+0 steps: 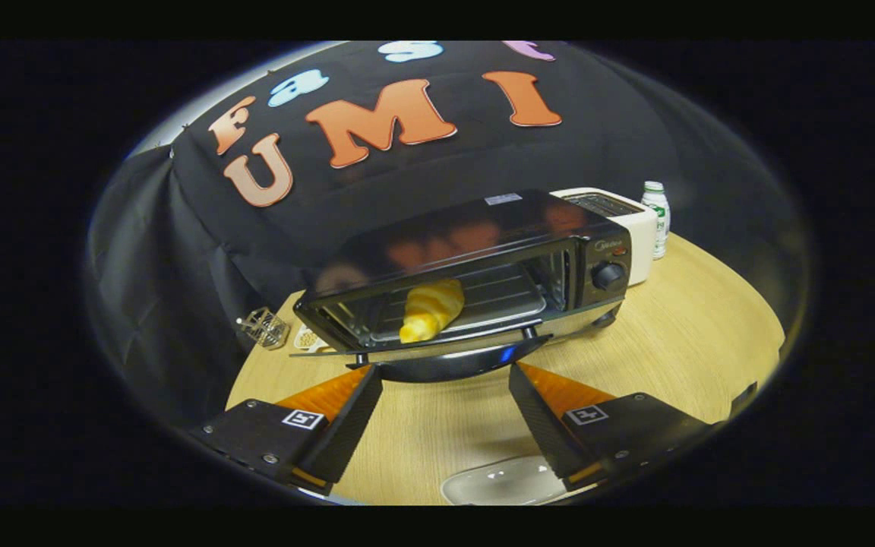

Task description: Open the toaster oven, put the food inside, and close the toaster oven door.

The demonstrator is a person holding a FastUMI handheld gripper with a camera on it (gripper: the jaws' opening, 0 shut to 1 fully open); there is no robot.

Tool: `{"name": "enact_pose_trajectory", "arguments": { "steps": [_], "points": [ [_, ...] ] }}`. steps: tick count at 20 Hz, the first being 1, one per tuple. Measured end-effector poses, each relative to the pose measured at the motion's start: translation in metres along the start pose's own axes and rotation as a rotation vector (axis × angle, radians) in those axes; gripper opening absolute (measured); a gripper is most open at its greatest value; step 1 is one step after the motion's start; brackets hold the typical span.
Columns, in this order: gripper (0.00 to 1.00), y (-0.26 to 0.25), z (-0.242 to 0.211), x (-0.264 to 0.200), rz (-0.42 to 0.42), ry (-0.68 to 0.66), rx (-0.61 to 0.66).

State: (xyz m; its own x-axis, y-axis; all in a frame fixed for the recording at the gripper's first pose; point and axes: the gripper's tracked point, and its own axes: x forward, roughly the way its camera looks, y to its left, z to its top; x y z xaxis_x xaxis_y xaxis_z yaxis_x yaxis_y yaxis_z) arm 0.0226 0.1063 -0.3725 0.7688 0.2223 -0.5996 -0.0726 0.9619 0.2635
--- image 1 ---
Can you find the white pop-up toaster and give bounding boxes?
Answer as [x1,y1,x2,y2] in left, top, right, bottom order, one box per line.
[551,187,659,287]

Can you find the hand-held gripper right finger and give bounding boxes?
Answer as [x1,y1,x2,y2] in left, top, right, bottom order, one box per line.
[508,362,712,491]

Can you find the small wire basket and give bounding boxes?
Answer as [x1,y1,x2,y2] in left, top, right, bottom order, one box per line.
[236,306,291,349]

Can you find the clear glass plate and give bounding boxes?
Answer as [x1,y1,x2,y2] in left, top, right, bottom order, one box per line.
[441,454,569,506]

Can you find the white drink bottle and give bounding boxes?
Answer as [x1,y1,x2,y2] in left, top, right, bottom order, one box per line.
[641,181,671,261]

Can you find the black toaster oven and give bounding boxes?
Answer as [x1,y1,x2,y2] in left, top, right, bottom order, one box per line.
[291,188,633,383]

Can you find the yellow croissant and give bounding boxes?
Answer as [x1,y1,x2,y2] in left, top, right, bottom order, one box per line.
[398,278,466,344]

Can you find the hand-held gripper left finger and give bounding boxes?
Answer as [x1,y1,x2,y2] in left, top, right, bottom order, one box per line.
[187,364,384,496]

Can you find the small white patterned dish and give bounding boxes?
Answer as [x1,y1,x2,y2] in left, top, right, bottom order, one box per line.
[293,325,332,355]

